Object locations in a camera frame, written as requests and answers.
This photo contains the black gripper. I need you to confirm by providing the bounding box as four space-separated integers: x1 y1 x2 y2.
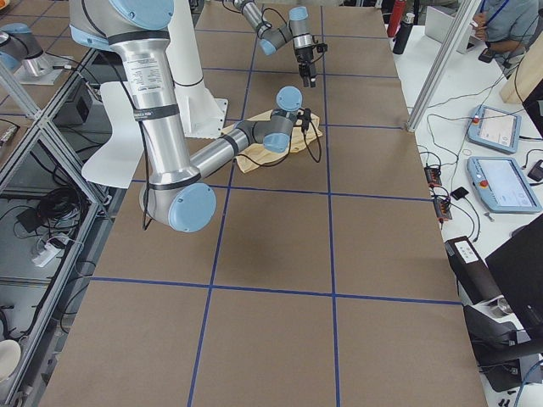
294 108 312 131
294 36 327 88

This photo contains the cream long-sleeve graphic shirt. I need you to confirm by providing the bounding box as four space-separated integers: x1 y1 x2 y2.
236 113 322 173

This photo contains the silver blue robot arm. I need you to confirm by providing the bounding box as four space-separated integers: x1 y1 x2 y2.
69 1 303 232
221 1 328 88

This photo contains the red water bottle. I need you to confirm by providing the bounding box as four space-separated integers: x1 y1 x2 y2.
387 0 406 38

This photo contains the black water bottle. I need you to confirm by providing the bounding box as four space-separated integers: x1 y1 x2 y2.
392 12 415 55

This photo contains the upper blue teach pendant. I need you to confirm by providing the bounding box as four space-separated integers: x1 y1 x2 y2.
467 104 522 153

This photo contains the blue teach pendant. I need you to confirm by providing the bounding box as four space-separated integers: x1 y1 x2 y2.
467 104 522 153
467 157 542 214

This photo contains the person in blue shirt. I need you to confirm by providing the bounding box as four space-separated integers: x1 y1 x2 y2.
473 0 540 65

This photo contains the lower blue teach pendant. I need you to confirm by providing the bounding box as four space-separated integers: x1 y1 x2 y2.
467 157 542 214

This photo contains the black monitor stand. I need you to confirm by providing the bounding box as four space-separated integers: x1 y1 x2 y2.
445 217 542 392

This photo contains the white power strip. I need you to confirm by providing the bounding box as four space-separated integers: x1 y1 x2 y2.
32 239 65 268

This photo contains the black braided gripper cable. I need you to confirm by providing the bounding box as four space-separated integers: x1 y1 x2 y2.
237 114 323 169

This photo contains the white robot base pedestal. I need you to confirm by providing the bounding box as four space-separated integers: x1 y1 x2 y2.
70 1 227 191

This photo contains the aluminium frame post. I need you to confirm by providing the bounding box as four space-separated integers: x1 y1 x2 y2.
406 0 480 133

